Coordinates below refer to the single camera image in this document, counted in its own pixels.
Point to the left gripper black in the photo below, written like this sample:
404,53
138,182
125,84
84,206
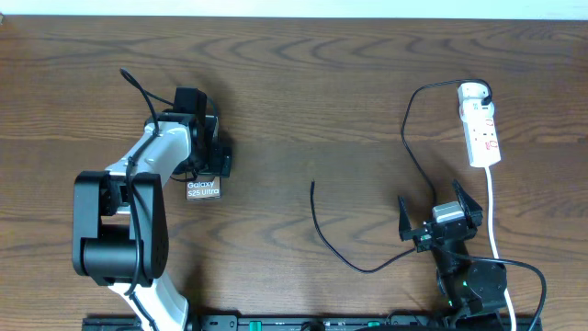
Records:
220,161

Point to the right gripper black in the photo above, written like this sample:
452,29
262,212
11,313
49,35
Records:
474,211

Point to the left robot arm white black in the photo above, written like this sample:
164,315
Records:
120,233

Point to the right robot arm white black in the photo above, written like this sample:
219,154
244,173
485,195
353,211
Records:
472,287

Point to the white charger adapter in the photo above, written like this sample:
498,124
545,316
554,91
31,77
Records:
474,91

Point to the white power strip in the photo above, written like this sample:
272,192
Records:
480,133

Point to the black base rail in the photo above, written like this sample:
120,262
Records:
224,322

